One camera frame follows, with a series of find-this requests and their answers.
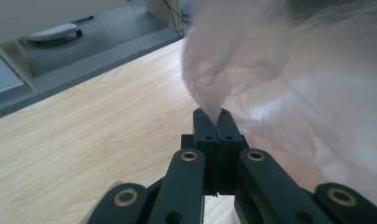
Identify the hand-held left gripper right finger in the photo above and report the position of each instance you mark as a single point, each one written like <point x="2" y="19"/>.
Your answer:
<point x="229" y="140"/>

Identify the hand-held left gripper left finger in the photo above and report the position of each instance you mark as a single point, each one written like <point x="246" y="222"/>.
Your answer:
<point x="208" y="140"/>

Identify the translucent pink plastic bag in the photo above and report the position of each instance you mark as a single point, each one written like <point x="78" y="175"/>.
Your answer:
<point x="239" y="46"/>

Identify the beige cabinet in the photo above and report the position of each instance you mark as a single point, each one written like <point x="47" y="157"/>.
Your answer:
<point x="160" y="11"/>

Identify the beige furniture panel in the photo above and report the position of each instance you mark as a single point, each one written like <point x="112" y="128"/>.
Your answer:
<point x="17" y="59"/>

